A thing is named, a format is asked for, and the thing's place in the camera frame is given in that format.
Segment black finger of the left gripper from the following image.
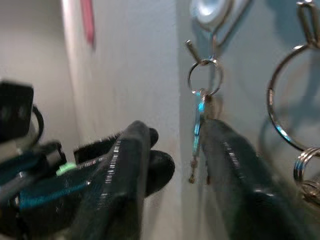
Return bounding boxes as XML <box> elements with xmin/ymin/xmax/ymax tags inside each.
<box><xmin>144</xmin><ymin>149</ymin><xmax>176</xmax><ymax>198</ymax></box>
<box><xmin>73</xmin><ymin>127</ymin><xmax>160</xmax><ymax>165</ymax></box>

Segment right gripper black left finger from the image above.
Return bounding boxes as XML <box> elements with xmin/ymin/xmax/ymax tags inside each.
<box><xmin>69</xmin><ymin>120</ymin><xmax>152</xmax><ymax>240</ymax></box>

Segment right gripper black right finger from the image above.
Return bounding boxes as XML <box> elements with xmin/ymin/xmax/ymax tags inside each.
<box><xmin>199</xmin><ymin>118</ymin><xmax>313</xmax><ymax>240</ymax></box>

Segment silver key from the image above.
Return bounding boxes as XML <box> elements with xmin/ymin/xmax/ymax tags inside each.
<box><xmin>189</xmin><ymin>87</ymin><xmax>207</xmax><ymax>185</ymax></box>

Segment small silver key ring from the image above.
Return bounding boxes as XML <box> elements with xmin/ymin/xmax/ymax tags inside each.
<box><xmin>187</xmin><ymin>58</ymin><xmax>225</xmax><ymax>97</ymax></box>

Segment white round hook base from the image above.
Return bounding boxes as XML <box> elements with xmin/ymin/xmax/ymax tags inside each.
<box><xmin>189</xmin><ymin>0</ymin><xmax>233</xmax><ymax>29</ymax></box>

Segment pink strip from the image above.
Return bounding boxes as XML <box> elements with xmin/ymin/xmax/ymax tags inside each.
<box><xmin>79</xmin><ymin>0</ymin><xmax>97</xmax><ymax>48</ymax></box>

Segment small silver split ring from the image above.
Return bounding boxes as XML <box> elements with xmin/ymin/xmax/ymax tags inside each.
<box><xmin>293</xmin><ymin>147</ymin><xmax>320</xmax><ymax>181</ymax></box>

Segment black cable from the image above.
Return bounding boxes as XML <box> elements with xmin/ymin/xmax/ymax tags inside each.
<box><xmin>31</xmin><ymin>104</ymin><xmax>45</xmax><ymax>144</ymax></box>

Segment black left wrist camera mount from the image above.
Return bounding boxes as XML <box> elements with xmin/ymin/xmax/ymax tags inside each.
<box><xmin>0</xmin><ymin>79</ymin><xmax>35</xmax><ymax>145</ymax></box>

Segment metal wire hook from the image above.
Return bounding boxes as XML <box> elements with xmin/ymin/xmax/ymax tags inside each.
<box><xmin>296</xmin><ymin>0</ymin><xmax>320</xmax><ymax>48</ymax></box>
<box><xmin>184</xmin><ymin>0</ymin><xmax>251</xmax><ymax>66</ymax></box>

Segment large silver ring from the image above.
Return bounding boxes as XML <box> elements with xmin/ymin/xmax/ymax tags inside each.
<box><xmin>266</xmin><ymin>44</ymin><xmax>320</xmax><ymax>151</ymax></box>

